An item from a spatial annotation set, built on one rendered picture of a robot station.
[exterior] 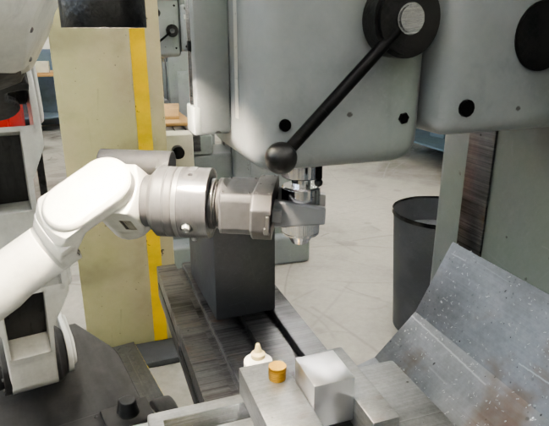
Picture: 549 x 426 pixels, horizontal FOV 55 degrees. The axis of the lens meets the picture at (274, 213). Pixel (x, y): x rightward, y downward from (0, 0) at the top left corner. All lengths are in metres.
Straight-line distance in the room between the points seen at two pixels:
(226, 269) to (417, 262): 1.69
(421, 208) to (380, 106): 2.37
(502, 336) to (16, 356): 1.02
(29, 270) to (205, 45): 0.33
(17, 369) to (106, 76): 1.29
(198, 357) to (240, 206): 0.39
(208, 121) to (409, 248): 2.08
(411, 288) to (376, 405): 2.02
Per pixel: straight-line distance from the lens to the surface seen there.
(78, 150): 2.33
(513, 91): 0.62
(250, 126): 0.52
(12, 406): 1.53
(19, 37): 0.81
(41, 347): 1.38
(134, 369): 1.86
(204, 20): 0.56
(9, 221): 1.16
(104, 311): 2.59
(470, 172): 0.95
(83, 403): 1.48
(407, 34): 0.52
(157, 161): 0.68
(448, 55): 0.57
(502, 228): 0.92
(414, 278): 2.62
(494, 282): 0.93
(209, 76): 0.57
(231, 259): 0.98
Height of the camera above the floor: 1.44
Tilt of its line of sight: 19 degrees down
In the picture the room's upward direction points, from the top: straight up
